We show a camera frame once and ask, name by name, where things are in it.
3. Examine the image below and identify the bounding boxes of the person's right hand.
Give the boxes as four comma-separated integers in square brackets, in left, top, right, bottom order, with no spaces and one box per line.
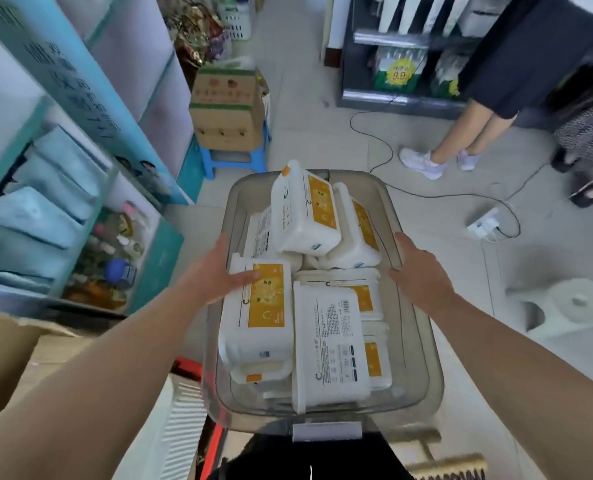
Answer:
[387,232,458,315]

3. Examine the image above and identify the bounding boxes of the person's left hand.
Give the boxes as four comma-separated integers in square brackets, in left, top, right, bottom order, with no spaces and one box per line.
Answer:
[182,234,262,306]

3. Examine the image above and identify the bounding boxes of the clear plastic storage bin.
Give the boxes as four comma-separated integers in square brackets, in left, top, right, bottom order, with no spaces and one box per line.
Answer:
[201,169,445,442]

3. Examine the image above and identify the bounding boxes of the person's left forearm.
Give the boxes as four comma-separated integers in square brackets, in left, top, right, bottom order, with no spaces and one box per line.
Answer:
[0,281,213,480]

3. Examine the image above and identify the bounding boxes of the person's right forearm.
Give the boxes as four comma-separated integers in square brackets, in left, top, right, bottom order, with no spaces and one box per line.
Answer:
[429,294,593,480]

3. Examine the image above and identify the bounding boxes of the pile of white yellow-label jugs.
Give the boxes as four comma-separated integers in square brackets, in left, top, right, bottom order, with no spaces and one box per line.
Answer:
[219,160,393,415]

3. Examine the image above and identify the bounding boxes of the white power strip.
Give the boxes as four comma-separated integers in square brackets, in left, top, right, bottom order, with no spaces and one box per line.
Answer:
[466,207,501,241]

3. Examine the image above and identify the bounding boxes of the blue plastic stool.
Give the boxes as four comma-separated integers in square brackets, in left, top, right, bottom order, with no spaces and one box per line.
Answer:
[199,121,272,181]

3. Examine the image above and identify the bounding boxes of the blue lidded jar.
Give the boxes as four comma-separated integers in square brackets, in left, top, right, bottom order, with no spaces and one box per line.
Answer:
[104,258,138,290]

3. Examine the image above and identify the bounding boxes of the group of small bottles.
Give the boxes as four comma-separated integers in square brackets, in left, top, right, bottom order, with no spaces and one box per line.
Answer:
[64,202,150,311]

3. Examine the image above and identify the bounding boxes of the brown cardboard box green stripes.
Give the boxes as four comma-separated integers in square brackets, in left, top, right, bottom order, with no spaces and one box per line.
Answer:
[189,65,271,152]

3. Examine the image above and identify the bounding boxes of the white ribbed plastic crate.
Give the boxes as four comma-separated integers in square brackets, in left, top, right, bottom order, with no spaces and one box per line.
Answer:
[113,374,210,480]

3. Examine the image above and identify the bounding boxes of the white paper roll pack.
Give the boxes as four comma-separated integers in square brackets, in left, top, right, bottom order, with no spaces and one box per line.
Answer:
[505,278,593,343]

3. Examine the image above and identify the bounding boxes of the person's black clothing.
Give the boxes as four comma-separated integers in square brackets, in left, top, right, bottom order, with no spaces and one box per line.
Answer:
[208,432,415,480]

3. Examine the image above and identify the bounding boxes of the gold bristle broom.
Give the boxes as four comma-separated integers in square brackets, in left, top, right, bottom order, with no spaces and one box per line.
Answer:
[385,428,490,480]

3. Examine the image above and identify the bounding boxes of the green packet with yellow tag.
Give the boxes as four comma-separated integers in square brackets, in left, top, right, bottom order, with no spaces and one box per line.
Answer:
[373,45,428,94]

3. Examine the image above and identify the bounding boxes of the green and white packet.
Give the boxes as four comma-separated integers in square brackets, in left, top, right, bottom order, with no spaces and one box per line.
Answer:
[430,49,471,99]

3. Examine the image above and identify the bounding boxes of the dark metal display shelf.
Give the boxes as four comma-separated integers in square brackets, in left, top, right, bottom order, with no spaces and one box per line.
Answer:
[337,0,484,121]

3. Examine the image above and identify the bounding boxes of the stack of light blue packets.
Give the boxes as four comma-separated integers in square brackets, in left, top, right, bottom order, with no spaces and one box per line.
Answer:
[0,126,109,296]

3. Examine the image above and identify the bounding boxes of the white plastic bag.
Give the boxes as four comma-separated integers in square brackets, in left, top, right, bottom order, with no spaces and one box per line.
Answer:
[201,56,257,73]

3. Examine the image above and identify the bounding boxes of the white and teal shelf unit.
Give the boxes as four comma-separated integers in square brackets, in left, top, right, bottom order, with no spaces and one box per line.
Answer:
[0,0,195,316]

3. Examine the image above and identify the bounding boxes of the plain open cardboard box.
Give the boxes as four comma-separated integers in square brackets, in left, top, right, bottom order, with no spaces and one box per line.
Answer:
[0,311,95,431]

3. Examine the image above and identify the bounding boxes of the pile of shiny gold goods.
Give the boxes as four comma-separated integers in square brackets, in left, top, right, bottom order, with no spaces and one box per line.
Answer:
[158,0,231,71]

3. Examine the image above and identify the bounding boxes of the white slotted plastic basket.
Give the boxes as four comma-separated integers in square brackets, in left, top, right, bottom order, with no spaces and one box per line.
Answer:
[217,0,254,42]

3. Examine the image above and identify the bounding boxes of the row of white packages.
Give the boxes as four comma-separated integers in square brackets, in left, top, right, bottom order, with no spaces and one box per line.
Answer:
[376,0,473,36]

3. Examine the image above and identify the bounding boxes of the black floor cable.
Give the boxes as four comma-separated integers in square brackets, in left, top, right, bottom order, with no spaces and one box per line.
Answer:
[349,92,549,241]

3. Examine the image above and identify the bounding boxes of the red basket frame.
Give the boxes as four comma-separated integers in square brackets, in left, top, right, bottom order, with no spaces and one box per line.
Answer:
[171,357,227,480]

